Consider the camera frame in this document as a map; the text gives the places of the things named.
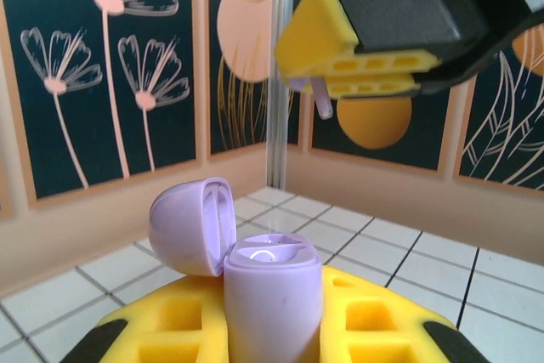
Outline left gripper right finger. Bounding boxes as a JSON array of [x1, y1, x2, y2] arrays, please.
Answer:
[[318, 267, 490, 363]]

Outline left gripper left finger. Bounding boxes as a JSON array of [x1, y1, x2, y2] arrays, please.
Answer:
[[63, 275, 230, 363]]

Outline purple earbud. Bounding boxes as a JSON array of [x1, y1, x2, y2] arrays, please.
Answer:
[[291, 77, 333, 121]]

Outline purple round charging case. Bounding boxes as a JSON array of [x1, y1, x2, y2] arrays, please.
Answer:
[[147, 176, 323, 363]]

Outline aluminium frame post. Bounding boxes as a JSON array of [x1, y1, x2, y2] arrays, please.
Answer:
[[265, 0, 298, 189]]

